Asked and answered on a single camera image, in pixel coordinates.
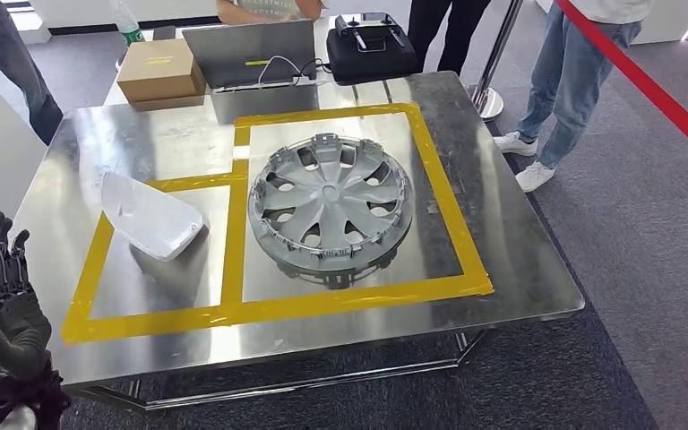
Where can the person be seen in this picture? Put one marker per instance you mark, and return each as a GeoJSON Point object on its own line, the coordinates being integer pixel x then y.
{"type": "Point", "coordinates": [569, 77]}
{"type": "Point", "coordinates": [29, 89]}
{"type": "Point", "coordinates": [267, 9]}
{"type": "Point", "coordinates": [448, 35]}

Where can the clear plastic water bottle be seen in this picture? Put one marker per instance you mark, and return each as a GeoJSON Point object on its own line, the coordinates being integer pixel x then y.
{"type": "Point", "coordinates": [127, 24]}

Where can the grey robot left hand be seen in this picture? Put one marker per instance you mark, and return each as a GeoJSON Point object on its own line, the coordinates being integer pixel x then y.
{"type": "Point", "coordinates": [11, 332]}

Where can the grey plastic wheel hubcap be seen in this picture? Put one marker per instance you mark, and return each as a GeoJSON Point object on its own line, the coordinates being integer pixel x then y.
{"type": "Point", "coordinates": [329, 193]}

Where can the black carrying case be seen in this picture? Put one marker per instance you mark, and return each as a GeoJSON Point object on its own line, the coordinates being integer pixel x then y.
{"type": "Point", "coordinates": [374, 65]}

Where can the red barrier belt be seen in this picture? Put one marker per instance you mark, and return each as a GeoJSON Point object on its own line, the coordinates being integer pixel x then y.
{"type": "Point", "coordinates": [646, 86]}

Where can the closed cardboard box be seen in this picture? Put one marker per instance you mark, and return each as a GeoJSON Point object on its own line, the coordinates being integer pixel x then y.
{"type": "Point", "coordinates": [160, 68]}

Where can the grey laptop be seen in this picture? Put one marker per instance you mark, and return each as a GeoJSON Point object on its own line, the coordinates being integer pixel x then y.
{"type": "Point", "coordinates": [249, 50]}

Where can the white desk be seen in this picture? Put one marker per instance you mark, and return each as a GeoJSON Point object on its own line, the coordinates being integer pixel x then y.
{"type": "Point", "coordinates": [322, 35]}

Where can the black remote controller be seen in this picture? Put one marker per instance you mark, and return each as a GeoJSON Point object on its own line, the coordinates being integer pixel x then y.
{"type": "Point", "coordinates": [372, 26]}

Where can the chrome stanchion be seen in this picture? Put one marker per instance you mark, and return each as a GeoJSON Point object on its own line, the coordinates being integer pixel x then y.
{"type": "Point", "coordinates": [486, 104]}

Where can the stainless steel workbench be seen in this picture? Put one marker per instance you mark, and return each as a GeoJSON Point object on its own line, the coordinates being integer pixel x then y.
{"type": "Point", "coordinates": [510, 237]}

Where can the white plastic part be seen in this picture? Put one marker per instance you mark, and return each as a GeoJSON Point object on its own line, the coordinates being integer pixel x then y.
{"type": "Point", "coordinates": [148, 219]}

